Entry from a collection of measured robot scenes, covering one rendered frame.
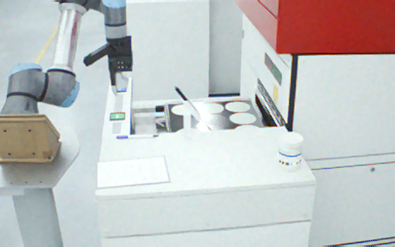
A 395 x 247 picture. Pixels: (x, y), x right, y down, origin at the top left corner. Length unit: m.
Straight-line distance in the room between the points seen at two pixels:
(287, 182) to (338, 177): 0.52
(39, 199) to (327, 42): 1.19
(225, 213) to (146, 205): 0.22
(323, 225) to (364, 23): 0.82
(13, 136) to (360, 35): 1.25
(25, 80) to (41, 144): 0.24
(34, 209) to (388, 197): 1.39
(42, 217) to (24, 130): 0.37
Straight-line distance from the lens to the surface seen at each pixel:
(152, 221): 1.40
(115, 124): 1.74
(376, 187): 1.99
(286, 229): 1.50
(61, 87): 1.92
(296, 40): 1.60
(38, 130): 1.79
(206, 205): 1.38
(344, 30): 1.65
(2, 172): 1.84
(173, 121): 1.87
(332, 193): 1.92
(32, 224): 2.00
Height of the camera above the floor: 1.71
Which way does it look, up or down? 25 degrees down
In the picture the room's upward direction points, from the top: 2 degrees clockwise
